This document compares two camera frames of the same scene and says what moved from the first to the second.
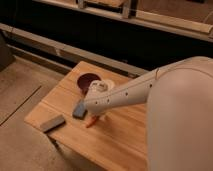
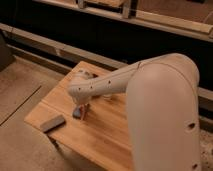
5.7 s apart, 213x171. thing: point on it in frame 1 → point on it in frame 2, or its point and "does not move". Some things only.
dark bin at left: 6,58 does not move
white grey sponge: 51,123 does not move
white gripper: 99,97 → 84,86
